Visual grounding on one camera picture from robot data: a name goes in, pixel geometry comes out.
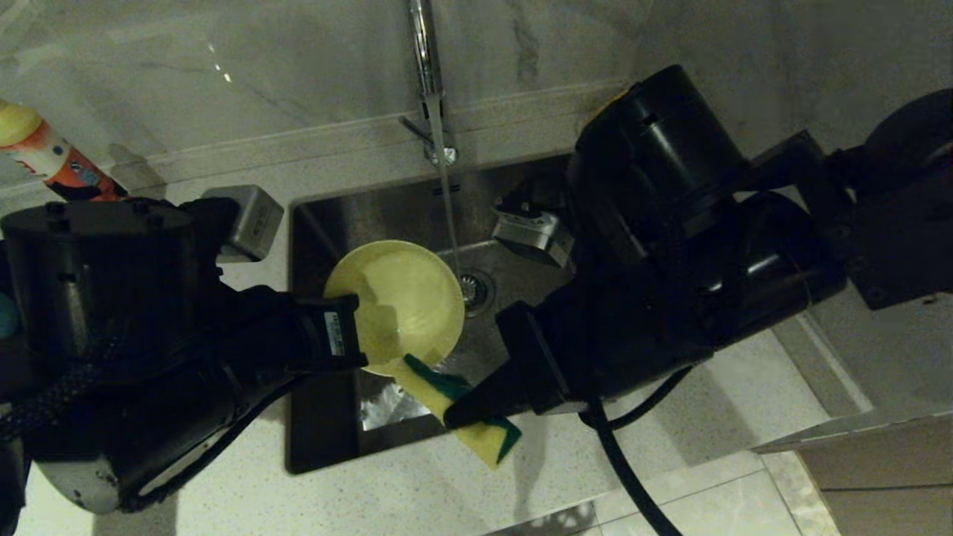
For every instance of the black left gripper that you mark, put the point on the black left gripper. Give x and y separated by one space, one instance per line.
253 335

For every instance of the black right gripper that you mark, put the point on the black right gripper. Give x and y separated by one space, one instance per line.
588 350

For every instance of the green and yellow sponge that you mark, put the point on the green and yellow sponge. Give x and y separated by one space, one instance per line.
439 387

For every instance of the yellow plastic bowl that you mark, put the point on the yellow plastic bowl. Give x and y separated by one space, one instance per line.
409 298

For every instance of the chrome faucet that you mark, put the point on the chrome faucet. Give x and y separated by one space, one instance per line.
426 59

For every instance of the yellow-capped dish soap bottle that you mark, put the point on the yellow-capped dish soap bottle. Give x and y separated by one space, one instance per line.
45 152

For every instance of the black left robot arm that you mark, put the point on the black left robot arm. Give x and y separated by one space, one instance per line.
97 298

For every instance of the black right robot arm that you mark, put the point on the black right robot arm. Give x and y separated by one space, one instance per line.
670 164

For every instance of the round metal sink drain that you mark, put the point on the round metal sink drain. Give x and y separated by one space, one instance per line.
476 290

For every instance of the stainless steel sink basin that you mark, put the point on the stainless steel sink basin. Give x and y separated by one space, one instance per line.
387 216

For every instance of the beige cabinet front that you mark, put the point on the beige cabinet front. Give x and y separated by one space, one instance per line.
886 484

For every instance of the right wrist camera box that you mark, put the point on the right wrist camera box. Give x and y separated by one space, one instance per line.
532 231

